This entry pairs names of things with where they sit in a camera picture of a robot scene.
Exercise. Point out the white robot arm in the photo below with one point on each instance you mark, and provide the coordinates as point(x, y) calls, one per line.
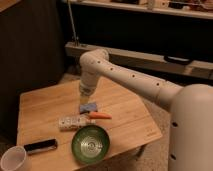
point(191, 108)

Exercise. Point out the green ceramic bowl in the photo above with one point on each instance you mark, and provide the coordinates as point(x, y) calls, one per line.
point(90, 144)

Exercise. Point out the black rectangular block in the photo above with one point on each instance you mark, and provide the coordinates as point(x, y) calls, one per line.
point(42, 146)

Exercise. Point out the upper wooden shelf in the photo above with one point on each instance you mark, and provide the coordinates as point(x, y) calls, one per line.
point(141, 8)

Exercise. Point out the wooden shelf beam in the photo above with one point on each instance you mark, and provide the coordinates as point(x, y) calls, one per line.
point(154, 62)

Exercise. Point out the white ceramic cup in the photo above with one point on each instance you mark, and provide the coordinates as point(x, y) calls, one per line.
point(15, 159)

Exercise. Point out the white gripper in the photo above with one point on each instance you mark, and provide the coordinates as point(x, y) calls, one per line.
point(87, 86)

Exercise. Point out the black handle on beam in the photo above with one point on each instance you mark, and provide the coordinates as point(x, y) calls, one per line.
point(177, 61)

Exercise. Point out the metal stand pole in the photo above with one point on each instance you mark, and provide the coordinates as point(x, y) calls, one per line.
point(75, 36)

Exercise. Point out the orange toy carrot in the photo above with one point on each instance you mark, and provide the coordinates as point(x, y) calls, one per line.
point(98, 115)

